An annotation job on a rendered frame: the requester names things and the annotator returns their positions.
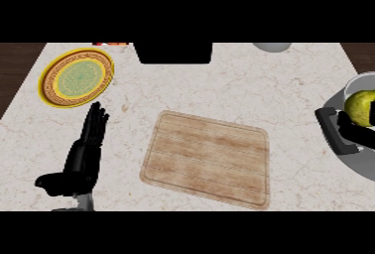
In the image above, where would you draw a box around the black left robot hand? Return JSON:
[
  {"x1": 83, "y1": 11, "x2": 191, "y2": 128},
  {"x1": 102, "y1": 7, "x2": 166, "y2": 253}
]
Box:
[{"x1": 35, "y1": 101, "x2": 111, "y2": 200}]

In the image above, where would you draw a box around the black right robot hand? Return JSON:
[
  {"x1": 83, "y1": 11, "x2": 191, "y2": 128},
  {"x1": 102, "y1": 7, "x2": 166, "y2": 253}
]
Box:
[{"x1": 336, "y1": 98, "x2": 375, "y2": 151}]

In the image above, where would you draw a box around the yellow-green pear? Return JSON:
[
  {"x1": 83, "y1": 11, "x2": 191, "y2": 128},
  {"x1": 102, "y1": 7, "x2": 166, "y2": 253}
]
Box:
[{"x1": 343, "y1": 89, "x2": 375, "y2": 129}]

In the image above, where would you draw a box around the wooden cutting board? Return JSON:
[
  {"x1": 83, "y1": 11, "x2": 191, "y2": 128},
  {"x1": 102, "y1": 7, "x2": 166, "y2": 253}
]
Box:
[{"x1": 139, "y1": 109, "x2": 274, "y2": 211}]

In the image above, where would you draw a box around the yellow patterned plate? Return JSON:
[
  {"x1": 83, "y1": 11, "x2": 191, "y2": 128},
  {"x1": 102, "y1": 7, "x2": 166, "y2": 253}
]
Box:
[{"x1": 39, "y1": 48, "x2": 116, "y2": 109}]

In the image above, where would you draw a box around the grey bowl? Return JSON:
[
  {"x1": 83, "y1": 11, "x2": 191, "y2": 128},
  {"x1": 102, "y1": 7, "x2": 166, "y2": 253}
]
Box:
[{"x1": 252, "y1": 42, "x2": 293, "y2": 54}]

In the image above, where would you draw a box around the red and orange object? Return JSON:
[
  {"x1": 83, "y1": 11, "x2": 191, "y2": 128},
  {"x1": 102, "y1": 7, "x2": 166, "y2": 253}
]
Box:
[{"x1": 92, "y1": 42, "x2": 130, "y2": 47}]

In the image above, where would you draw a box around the black appliance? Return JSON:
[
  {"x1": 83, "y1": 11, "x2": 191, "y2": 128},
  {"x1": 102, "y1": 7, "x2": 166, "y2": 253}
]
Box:
[{"x1": 132, "y1": 42, "x2": 216, "y2": 65}]

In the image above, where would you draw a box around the grey pot with black handle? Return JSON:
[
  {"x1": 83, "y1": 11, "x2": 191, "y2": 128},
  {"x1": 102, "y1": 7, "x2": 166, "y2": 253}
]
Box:
[{"x1": 314, "y1": 72, "x2": 375, "y2": 183}]

